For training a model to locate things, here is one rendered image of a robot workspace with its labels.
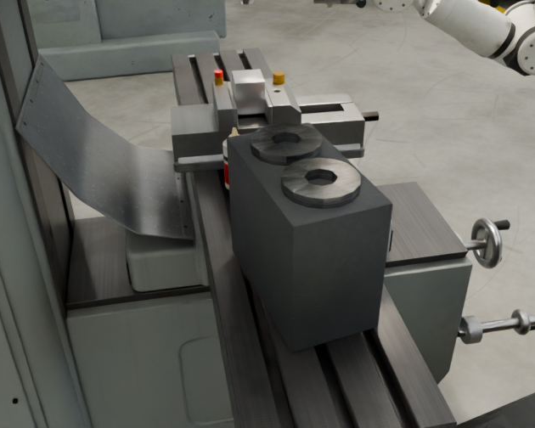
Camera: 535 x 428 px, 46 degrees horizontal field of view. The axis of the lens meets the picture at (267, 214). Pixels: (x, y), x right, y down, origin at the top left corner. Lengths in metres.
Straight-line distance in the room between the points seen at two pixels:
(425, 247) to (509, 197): 1.65
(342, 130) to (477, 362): 1.15
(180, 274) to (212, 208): 0.18
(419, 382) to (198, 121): 0.62
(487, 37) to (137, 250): 0.68
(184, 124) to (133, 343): 0.42
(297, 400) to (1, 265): 0.55
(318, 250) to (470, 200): 2.19
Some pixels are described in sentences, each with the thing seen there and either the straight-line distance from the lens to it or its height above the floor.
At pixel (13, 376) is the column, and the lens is 1.21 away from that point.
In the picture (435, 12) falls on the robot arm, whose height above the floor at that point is 1.19.
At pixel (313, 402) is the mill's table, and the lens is 0.72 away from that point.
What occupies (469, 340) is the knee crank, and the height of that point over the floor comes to 0.50.
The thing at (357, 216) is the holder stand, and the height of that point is 1.10.
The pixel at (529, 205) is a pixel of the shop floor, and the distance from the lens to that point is 2.89.
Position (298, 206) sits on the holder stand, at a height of 1.11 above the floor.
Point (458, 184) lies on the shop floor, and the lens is 2.94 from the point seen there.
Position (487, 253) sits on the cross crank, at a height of 0.60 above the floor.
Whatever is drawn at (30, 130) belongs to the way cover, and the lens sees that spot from 1.02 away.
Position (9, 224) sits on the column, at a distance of 1.03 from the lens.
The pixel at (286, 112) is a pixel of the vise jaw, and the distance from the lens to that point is 1.10.
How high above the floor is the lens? 1.48
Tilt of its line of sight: 34 degrees down
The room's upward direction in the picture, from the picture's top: 1 degrees counter-clockwise
